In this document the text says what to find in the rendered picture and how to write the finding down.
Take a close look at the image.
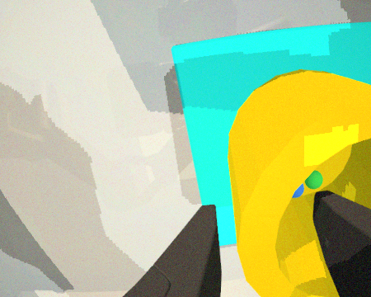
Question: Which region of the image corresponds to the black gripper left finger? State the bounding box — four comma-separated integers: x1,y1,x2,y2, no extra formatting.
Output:
123,205,222,297

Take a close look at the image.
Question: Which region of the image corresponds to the green marble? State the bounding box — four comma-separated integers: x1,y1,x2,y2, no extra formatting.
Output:
305,171,323,189

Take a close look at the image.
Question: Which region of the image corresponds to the blue marble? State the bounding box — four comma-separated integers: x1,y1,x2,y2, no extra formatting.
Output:
292,184,304,198

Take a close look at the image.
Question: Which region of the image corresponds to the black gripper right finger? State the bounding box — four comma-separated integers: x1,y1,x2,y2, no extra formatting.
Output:
313,191,371,297

